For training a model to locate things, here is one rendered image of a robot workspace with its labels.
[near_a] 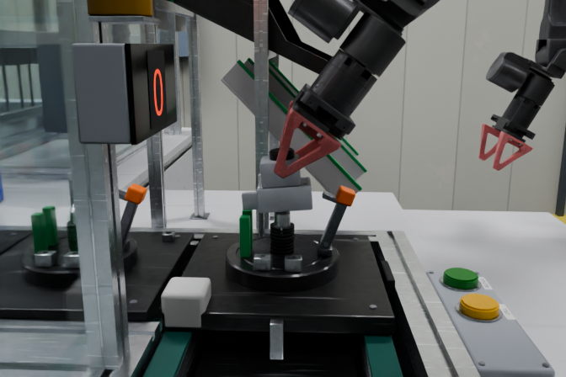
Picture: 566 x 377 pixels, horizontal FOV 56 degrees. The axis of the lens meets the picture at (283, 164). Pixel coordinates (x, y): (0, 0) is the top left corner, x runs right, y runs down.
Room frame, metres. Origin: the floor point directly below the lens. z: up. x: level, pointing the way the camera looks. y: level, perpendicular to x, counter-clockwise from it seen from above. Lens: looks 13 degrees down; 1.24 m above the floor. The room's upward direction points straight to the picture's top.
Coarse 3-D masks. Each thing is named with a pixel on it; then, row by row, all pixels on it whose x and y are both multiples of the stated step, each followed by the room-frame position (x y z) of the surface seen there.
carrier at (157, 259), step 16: (128, 240) 0.63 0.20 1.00; (144, 240) 0.71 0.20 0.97; (160, 240) 0.71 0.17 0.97; (176, 240) 0.71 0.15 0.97; (192, 240) 0.73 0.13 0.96; (128, 256) 0.61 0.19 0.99; (144, 256) 0.65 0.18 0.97; (160, 256) 0.65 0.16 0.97; (176, 256) 0.65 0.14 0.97; (128, 272) 0.60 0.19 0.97; (144, 272) 0.60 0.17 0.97; (160, 272) 0.60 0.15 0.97; (176, 272) 0.63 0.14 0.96; (128, 288) 0.56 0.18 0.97; (144, 288) 0.56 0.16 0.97; (160, 288) 0.56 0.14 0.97; (128, 304) 0.52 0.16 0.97; (144, 304) 0.52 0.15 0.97; (160, 304) 0.55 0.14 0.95; (128, 320) 0.50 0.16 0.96; (144, 320) 0.50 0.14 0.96
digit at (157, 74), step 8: (152, 56) 0.42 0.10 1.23; (160, 56) 0.44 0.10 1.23; (152, 64) 0.42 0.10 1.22; (160, 64) 0.44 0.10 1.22; (152, 72) 0.42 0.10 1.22; (160, 72) 0.44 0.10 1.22; (152, 80) 0.42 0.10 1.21; (160, 80) 0.44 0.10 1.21; (152, 88) 0.41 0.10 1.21; (160, 88) 0.44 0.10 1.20; (152, 96) 0.41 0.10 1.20; (160, 96) 0.43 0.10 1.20; (152, 104) 0.41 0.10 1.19; (160, 104) 0.43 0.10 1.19; (152, 112) 0.41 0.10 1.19; (160, 112) 0.43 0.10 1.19; (152, 120) 0.41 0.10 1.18; (160, 120) 0.43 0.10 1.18; (152, 128) 0.41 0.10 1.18
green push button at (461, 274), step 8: (448, 272) 0.59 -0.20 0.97; (456, 272) 0.59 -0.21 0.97; (464, 272) 0.59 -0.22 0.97; (472, 272) 0.59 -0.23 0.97; (448, 280) 0.58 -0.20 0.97; (456, 280) 0.58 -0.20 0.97; (464, 280) 0.57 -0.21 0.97; (472, 280) 0.57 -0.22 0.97; (464, 288) 0.57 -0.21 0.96; (472, 288) 0.57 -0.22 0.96
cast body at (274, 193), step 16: (272, 160) 0.60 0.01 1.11; (288, 160) 0.60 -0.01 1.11; (272, 176) 0.59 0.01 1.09; (288, 176) 0.59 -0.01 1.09; (256, 192) 0.62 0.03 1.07; (272, 192) 0.59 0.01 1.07; (288, 192) 0.59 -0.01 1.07; (304, 192) 0.59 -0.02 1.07; (256, 208) 0.61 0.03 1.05; (272, 208) 0.59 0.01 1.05; (288, 208) 0.59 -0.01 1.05; (304, 208) 0.59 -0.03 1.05
